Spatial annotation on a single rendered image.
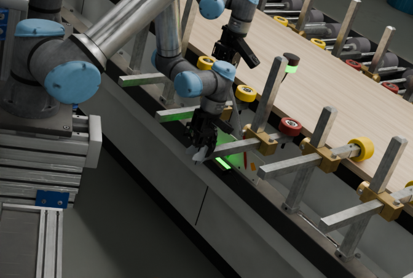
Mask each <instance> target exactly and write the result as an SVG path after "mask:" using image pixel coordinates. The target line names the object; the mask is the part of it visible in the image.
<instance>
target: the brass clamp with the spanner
mask: <svg viewBox="0 0 413 278"><path fill-rule="evenodd" d="M250 128H251V124H247V125H246V126H244V128H243V129H245V130H246V136H245V139H249V138H255V137H256V138H257V139H258V140H260V141H261V144H260V147H259V149H257V150H258V151H259V152H260V153H261V154H262V155H263V156H269V155H272V154H274V153H275V150H276V148H277V145H278V142H277V141H275V140H274V142H273V143H270V142H268V140H269V138H271V137H270V136H269V135H268V134H266V133H265V132H261V133H256V132H254V131H253V130H252V129H250Z"/></svg>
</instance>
